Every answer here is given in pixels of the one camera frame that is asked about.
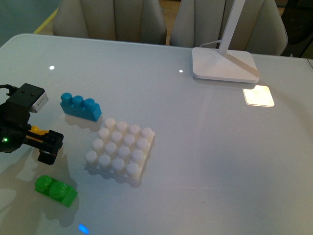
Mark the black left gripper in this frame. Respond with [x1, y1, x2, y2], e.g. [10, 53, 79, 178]
[0, 98, 64, 165]

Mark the yellow two-stud block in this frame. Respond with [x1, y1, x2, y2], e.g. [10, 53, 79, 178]
[30, 125, 49, 136]

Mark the white studded base plate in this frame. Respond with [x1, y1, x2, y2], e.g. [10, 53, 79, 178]
[85, 118, 155, 181]

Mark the green two-stud block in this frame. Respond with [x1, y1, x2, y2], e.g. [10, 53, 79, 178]
[34, 175, 78, 208]

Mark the blue three-stud block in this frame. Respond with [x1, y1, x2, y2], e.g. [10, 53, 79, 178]
[60, 93, 102, 122]

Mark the left beige chair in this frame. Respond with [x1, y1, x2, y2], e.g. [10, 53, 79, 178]
[53, 0, 167, 45]

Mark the beige chair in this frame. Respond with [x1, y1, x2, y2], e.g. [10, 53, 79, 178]
[170, 0, 288, 55]
[53, 0, 167, 45]

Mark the white desk lamp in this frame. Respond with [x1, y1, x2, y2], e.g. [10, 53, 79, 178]
[192, 0, 260, 84]

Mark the right beige chair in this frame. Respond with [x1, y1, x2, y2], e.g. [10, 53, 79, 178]
[170, 0, 288, 55]

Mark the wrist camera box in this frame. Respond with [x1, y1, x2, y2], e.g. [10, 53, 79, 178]
[9, 83, 48, 113]

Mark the white lamp cable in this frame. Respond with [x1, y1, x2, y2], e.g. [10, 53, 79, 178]
[200, 39, 223, 49]

